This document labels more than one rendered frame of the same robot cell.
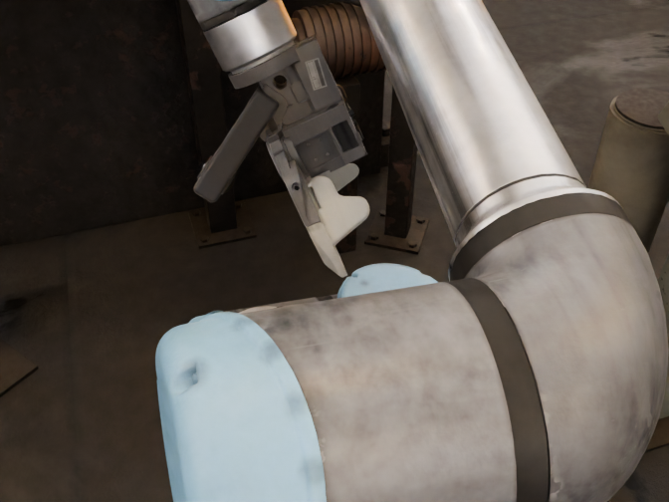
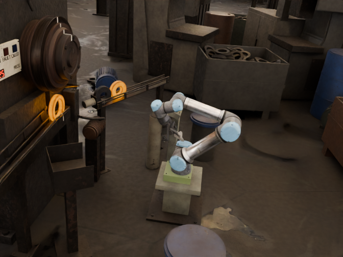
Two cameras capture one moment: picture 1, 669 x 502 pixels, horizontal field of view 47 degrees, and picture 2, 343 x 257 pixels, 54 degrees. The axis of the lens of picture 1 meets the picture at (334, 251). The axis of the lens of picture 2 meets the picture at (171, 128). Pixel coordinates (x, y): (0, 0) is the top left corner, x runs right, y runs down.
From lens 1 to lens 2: 2.01 m
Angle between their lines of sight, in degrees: 55
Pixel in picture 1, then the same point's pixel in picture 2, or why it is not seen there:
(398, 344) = (234, 119)
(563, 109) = not seen: hidden behind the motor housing
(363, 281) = (180, 143)
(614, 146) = (155, 123)
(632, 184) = (160, 127)
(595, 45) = not seen: hidden behind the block
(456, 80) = (208, 107)
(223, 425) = (236, 125)
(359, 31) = (100, 124)
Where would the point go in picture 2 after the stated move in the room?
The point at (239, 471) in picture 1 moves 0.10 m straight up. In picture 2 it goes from (238, 126) to (241, 111)
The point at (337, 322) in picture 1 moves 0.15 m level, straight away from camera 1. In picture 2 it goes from (230, 120) to (208, 113)
